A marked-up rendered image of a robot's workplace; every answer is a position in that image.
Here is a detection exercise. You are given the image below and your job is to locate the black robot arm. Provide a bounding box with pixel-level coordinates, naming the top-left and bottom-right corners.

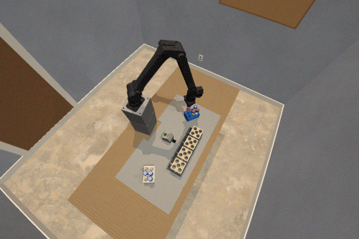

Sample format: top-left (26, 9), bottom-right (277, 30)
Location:
top-left (126, 40), bottom-right (203, 112)

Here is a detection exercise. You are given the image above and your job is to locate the white tube rack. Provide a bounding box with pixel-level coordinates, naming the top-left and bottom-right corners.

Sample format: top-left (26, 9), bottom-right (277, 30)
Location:
top-left (143, 166), bottom-right (156, 183)

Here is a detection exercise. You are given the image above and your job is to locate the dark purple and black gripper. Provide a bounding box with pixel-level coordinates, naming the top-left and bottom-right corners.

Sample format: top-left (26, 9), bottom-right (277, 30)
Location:
top-left (184, 95), bottom-right (196, 107)

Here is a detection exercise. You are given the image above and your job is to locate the grey flat mat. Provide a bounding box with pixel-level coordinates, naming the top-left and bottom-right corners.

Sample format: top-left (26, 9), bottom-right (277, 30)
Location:
top-left (115, 94), bottom-right (221, 215)

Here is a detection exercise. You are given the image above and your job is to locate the blue tube rack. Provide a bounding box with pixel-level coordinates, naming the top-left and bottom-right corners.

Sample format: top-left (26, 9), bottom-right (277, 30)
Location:
top-left (184, 109), bottom-right (200, 121)

